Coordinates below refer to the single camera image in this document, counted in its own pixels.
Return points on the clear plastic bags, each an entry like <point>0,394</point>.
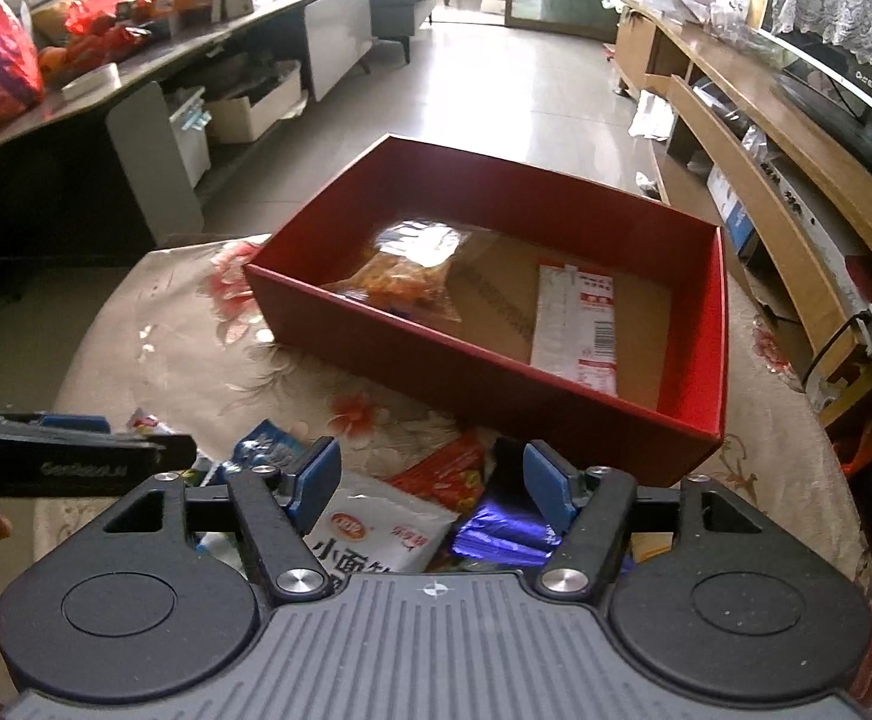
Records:
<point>732,7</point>

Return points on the cardboard box under shelf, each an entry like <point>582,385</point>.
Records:
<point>252,109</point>

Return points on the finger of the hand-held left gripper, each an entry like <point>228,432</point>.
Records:
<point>76,424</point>
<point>69,465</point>

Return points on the red cardboard box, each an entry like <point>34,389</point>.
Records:
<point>481,390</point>

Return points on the white bread snack packet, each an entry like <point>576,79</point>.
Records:
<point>383,525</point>

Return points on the floral tablecloth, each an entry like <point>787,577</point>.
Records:
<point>181,345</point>

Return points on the red snack packet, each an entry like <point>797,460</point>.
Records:
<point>443,472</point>

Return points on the white bag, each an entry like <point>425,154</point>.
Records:
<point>650,118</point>

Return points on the blue snack packet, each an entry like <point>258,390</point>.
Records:
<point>263,444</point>

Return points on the white set-top device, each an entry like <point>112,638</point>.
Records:
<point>826,262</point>

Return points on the white packet with red label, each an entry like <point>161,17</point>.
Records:
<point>578,322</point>

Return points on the orange red bag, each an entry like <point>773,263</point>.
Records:
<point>863,442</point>

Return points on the clear bag of orange snacks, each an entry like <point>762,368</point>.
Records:
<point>406,270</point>

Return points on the dark low table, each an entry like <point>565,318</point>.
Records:
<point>46,157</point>

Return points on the orange carton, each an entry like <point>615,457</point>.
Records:
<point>185,0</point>

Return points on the purple foil snack packet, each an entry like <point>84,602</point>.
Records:
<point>500,529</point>

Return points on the blue and white box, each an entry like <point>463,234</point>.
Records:
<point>732,210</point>

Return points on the small white and red packet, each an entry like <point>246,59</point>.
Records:
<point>152,424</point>

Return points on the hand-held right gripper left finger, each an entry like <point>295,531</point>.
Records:
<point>316,484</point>

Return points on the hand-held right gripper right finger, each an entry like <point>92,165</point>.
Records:
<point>545,484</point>

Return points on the black television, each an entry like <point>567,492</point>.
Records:
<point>856,82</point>

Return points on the wooden television cabinet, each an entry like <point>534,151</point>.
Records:
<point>773,135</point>

